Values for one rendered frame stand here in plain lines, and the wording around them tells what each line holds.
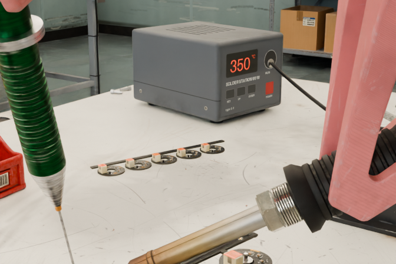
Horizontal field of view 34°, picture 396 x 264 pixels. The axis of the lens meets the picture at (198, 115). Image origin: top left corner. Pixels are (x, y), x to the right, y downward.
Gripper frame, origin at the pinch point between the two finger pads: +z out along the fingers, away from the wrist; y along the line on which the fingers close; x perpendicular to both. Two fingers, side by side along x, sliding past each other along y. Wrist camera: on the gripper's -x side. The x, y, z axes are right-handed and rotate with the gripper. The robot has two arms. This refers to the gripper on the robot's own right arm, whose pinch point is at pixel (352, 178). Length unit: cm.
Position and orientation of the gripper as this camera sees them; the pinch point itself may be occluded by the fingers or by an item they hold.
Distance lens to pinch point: 23.2
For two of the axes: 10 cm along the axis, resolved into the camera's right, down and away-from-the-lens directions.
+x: 8.8, 4.6, 1.1
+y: -0.2, 2.7, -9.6
